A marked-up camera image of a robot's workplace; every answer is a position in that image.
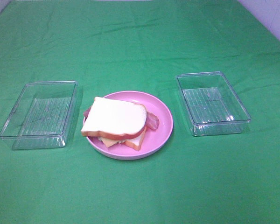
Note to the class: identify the left clear plastic container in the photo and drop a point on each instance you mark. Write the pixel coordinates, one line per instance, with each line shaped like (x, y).
(41, 116)

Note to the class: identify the pink round plate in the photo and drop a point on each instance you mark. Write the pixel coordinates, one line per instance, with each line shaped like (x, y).
(153, 140)

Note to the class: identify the toy bread slice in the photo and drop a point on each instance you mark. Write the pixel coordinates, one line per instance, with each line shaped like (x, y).
(114, 119)
(136, 142)

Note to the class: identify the right clear plastic container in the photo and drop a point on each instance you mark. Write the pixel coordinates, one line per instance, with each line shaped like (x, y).
(211, 104)

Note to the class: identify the clear plastic container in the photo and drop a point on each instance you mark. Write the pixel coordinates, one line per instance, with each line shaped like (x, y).
(211, 104)
(41, 116)

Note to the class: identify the yellow toy cheese slice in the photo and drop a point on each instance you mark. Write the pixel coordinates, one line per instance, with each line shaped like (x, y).
(109, 145)

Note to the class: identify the green tablecloth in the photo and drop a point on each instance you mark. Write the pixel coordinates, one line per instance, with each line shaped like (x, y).
(114, 46)

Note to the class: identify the toy lettuce leaf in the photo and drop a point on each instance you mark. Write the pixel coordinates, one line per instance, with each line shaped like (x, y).
(107, 141)

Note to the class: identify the toy bacon strip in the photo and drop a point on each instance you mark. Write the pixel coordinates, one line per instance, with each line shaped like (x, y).
(86, 112)
(152, 121)

